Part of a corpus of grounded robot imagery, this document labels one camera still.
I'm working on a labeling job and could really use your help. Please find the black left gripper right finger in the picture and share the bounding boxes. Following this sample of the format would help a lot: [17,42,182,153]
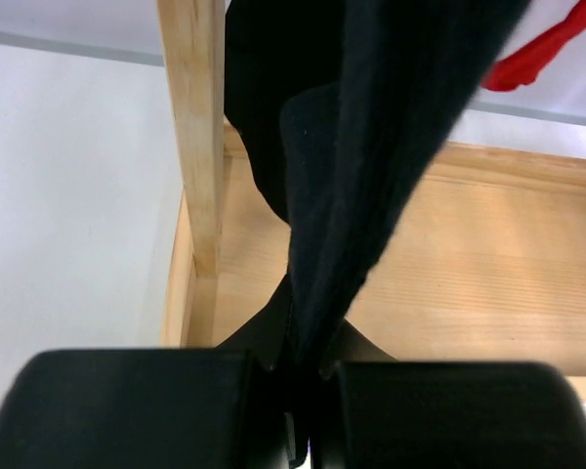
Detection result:
[316,324,586,468]

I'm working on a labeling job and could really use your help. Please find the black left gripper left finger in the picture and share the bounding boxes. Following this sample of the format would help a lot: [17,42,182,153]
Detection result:
[0,280,291,468]

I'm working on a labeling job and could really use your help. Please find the plain black sock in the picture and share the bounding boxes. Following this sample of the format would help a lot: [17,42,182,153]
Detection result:
[281,1,527,371]

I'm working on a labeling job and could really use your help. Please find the wooden clothes rack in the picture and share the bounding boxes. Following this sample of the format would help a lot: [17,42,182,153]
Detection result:
[157,1,586,402]

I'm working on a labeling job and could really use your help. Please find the black sock white stripes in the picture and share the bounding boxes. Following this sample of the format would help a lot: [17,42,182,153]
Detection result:
[224,0,345,221]

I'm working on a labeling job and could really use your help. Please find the red sock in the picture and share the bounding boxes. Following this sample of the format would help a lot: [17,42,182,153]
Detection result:
[481,0,586,93]

